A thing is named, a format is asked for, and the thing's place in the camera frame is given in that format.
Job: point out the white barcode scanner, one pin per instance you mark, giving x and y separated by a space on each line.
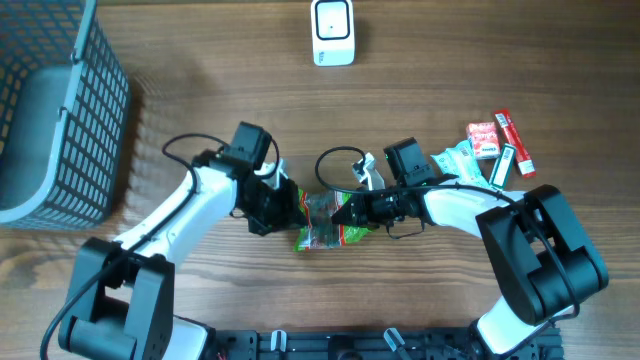
333 32

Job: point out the grey mesh shopping basket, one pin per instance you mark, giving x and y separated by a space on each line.
64 106

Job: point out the green gummy candy bag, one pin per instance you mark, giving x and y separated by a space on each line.
320 232

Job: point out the red stick sachet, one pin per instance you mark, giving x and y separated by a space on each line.
523 158

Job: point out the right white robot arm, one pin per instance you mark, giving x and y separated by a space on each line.
543 260

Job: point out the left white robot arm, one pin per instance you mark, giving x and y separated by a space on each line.
120 303

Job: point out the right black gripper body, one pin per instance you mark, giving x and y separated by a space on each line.
360 210

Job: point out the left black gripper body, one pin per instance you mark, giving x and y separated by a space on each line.
279 205

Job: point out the orange tissue packet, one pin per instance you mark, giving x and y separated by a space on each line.
484 140

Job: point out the teal tissue packet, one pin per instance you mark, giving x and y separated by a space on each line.
461 162

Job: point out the black mounting rail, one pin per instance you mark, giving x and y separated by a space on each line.
430 344

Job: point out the green small box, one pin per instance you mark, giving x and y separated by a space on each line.
502 167

